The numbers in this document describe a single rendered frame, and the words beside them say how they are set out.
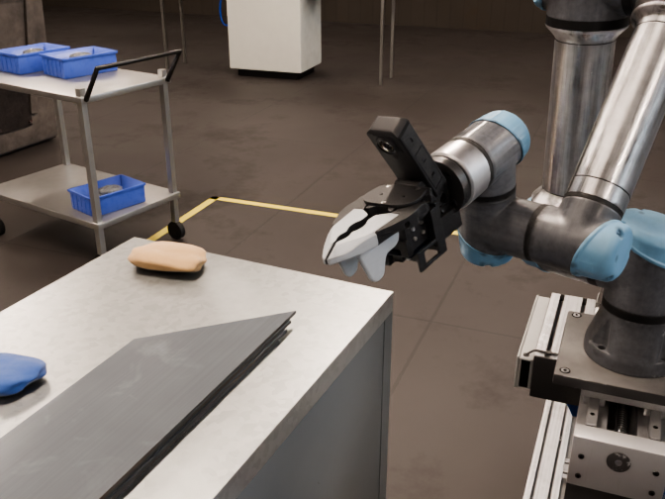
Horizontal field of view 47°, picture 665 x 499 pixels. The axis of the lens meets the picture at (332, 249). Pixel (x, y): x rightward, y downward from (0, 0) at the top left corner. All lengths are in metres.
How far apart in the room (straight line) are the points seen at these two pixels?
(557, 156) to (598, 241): 0.31
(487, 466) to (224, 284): 1.47
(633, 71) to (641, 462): 0.56
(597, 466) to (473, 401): 1.78
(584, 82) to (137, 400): 0.78
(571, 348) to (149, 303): 0.74
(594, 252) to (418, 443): 1.90
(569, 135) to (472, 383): 1.99
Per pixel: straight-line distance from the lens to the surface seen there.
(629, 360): 1.29
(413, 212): 0.80
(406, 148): 0.82
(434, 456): 2.72
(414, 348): 3.29
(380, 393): 1.51
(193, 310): 1.40
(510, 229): 0.99
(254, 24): 8.36
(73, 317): 1.42
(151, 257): 1.53
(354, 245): 0.77
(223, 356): 1.21
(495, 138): 0.96
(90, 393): 1.17
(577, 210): 0.97
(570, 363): 1.30
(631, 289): 1.25
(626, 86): 1.04
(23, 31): 6.23
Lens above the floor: 1.71
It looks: 24 degrees down
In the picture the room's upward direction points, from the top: straight up
